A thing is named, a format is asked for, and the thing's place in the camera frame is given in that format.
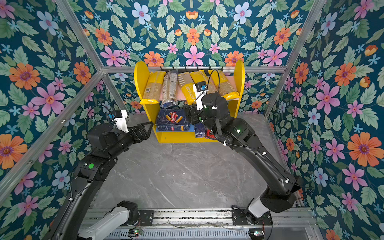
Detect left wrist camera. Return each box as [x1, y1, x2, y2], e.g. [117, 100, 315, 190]
[109, 110, 129, 133]

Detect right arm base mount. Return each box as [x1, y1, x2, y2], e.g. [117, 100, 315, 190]
[231, 198, 273, 226]

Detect red spaghetti bag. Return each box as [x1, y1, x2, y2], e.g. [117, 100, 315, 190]
[205, 130, 217, 141]

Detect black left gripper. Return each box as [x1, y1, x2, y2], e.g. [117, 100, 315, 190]
[106, 118, 154, 159]

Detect blue Barilla rigatoni bag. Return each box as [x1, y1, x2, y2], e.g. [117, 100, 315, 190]
[156, 109, 190, 132]

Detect yellow wooden shelf unit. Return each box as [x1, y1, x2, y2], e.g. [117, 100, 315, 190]
[134, 61, 245, 144]

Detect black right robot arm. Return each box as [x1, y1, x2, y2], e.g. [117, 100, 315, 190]
[186, 92, 303, 221]

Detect blue Barilla spaghetti box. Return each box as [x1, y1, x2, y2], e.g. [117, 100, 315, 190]
[194, 123, 206, 138]

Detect aluminium frame rails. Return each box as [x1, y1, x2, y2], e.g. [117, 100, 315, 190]
[0, 0, 328, 240]

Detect yellow Pastatime bag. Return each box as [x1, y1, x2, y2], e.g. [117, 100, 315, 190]
[190, 70, 217, 94]
[178, 72, 196, 105]

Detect yellow spaghetti bag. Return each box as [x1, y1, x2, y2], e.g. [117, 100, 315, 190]
[140, 71, 166, 105]
[208, 70, 239, 101]

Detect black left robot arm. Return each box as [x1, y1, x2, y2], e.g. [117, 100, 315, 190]
[43, 122, 153, 240]

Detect black hook rail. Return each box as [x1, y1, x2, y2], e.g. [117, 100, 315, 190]
[160, 66, 225, 74]

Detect blue clear spaghetti bag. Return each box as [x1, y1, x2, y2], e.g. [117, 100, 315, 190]
[168, 70, 178, 105]
[161, 73, 172, 109]

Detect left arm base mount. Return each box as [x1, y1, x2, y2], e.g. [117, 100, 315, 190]
[77, 201, 155, 240]

